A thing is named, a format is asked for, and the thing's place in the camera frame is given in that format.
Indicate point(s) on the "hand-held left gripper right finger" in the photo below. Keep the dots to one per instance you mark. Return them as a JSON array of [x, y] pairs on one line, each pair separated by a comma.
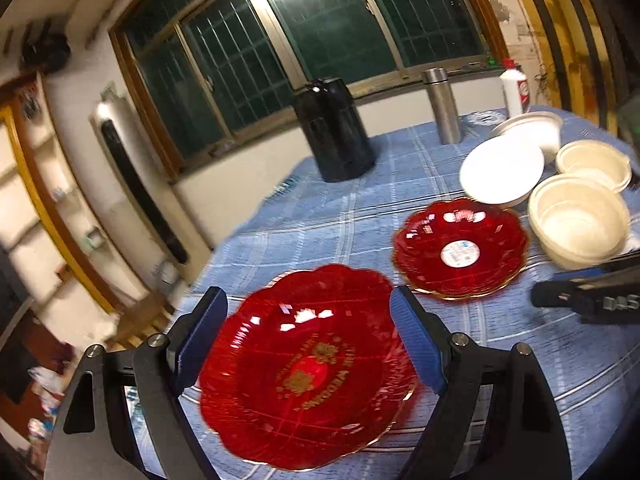
[[420, 340]]

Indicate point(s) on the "white plastic bowl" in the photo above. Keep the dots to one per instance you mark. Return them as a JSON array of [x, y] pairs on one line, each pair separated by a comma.
[[500, 170]]

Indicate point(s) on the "golden door frame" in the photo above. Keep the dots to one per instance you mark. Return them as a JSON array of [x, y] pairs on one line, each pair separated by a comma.
[[575, 60]]

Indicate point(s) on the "steel flask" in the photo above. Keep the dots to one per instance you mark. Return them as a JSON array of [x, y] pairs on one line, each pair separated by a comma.
[[442, 110]]

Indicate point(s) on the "black thermos jug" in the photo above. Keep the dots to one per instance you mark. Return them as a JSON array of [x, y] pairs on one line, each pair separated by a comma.
[[335, 135]]

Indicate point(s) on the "silver standing air conditioner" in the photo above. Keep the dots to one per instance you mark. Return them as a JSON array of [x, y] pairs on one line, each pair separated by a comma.
[[130, 170]]

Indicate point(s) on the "cream plastic bowl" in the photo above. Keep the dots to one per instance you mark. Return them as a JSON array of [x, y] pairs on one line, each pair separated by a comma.
[[575, 220], [590, 160]]

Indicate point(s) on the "black wall device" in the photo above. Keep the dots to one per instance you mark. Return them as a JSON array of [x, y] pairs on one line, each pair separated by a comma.
[[47, 50]]

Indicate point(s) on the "small red plate white sticker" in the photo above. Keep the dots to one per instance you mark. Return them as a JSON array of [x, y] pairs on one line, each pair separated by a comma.
[[425, 250]]

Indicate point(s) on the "wooden stool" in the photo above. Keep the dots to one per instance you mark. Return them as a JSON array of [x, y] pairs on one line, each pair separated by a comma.
[[145, 320]]

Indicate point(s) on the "blue plaid tablecloth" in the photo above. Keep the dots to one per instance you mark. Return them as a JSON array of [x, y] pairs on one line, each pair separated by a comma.
[[350, 230]]

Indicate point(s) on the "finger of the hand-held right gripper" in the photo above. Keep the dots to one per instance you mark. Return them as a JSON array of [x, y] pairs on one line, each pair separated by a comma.
[[552, 294], [620, 262]]

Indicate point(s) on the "white bottle red cap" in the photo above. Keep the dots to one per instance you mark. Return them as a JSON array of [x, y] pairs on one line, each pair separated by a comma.
[[512, 95]]

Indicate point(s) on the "barred window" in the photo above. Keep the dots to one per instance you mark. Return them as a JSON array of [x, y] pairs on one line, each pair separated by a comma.
[[325, 25]]

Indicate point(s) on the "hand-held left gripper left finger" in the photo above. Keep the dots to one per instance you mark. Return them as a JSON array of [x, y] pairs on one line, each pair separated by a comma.
[[200, 330]]

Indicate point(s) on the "large red plate gold print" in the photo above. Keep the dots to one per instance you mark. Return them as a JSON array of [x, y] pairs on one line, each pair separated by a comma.
[[310, 410]]

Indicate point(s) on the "wooden cabinet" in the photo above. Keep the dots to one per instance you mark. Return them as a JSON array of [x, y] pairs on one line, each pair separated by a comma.
[[30, 185]]

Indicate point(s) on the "white paper bowl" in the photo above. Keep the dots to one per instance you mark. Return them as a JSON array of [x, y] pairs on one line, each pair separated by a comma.
[[540, 130]]

